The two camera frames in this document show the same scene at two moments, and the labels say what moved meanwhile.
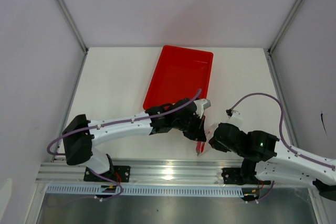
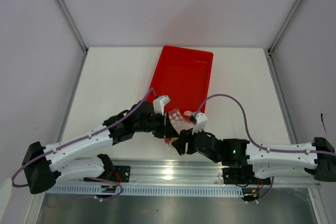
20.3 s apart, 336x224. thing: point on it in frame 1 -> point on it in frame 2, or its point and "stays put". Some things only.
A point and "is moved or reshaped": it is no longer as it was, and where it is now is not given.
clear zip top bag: x=202 y=147 is moved or reshaped
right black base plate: x=234 y=176 stays put
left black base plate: x=121 y=173 stays put
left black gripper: x=198 y=134 -> x=166 y=130
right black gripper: x=218 y=145 -> x=186 y=137
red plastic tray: x=181 y=73 stays put
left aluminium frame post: x=62 y=3 stays put
